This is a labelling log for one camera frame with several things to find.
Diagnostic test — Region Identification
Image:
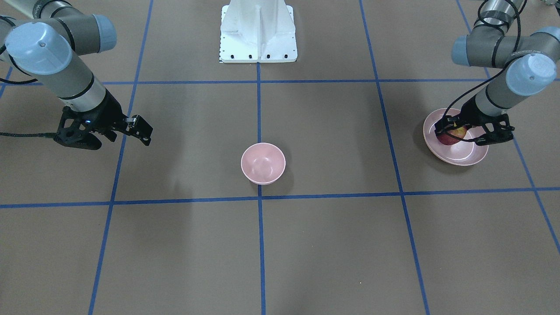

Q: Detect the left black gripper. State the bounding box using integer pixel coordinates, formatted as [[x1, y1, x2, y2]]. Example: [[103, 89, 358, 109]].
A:
[[434, 96, 515, 146]]

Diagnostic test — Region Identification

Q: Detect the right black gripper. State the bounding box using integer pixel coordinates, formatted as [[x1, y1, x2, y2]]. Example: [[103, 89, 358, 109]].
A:
[[53, 91, 153, 150]]

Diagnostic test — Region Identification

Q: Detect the red apple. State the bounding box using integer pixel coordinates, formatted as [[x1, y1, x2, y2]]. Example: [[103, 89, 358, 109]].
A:
[[436, 126, 468, 146]]

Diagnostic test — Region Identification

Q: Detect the pink bowl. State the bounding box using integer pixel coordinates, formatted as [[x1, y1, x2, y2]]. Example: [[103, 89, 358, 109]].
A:
[[240, 142, 287, 186]]

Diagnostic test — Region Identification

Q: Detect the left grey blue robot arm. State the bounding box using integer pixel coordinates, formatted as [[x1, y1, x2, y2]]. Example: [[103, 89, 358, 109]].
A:
[[434, 0, 560, 146]]

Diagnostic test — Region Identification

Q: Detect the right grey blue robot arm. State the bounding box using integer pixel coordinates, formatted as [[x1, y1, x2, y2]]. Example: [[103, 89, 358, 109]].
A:
[[1, 0, 153, 150]]

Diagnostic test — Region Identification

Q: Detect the pink plate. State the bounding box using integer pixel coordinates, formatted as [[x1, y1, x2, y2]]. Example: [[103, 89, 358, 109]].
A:
[[422, 108, 489, 167]]

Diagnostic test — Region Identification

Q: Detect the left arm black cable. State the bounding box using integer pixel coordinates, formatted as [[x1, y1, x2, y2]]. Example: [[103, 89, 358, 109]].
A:
[[440, 0, 528, 132]]

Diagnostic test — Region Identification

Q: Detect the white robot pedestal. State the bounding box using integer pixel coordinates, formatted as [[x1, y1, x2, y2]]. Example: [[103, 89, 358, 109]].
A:
[[219, 0, 298, 63]]

